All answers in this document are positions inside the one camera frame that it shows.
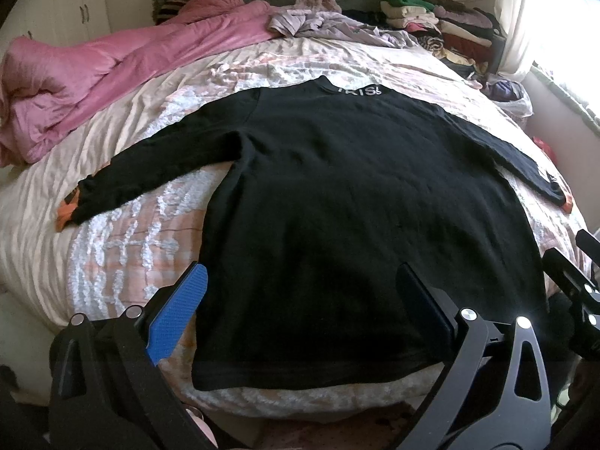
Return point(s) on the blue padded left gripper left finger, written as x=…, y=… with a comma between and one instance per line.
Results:
x=167, y=314

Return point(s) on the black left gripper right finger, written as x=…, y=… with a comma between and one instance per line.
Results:
x=429, y=311

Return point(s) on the black sweater with orange cuffs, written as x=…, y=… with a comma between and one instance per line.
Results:
x=329, y=195

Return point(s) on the white plastic bag with clothes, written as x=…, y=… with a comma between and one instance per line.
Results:
x=509, y=95

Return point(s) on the stack of folded clothes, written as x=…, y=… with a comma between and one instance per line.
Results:
x=468, y=40

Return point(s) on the person's hand under gripper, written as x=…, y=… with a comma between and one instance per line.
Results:
x=198, y=418

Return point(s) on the pink white floral blanket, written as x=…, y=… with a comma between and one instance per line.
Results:
x=415, y=73

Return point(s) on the beige bed sheet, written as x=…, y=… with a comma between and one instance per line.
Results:
x=42, y=224

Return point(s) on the red item on floor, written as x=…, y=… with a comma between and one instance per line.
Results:
x=546, y=148

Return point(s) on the pink duvet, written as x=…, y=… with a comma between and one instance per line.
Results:
x=48, y=91

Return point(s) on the white curtain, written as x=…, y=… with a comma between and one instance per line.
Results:
x=525, y=24

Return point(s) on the dark striped pillow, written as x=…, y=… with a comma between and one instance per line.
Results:
x=167, y=10

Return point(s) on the lilac crumpled garment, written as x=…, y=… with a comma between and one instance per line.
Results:
x=323, y=19

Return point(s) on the white wardrobe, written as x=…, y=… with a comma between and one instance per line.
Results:
x=56, y=22

